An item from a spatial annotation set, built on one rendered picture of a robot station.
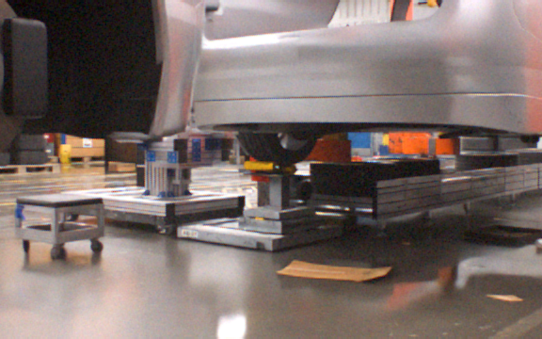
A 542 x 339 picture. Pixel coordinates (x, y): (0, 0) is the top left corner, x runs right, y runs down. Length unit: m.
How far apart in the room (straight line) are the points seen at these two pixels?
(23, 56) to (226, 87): 2.41
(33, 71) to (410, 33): 1.99
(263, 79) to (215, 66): 0.32
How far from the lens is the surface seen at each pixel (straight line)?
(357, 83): 3.11
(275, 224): 4.45
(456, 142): 6.71
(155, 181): 5.47
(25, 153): 11.90
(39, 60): 1.26
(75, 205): 4.23
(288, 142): 4.80
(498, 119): 2.98
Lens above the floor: 0.76
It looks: 3 degrees down
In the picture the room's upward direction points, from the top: straight up
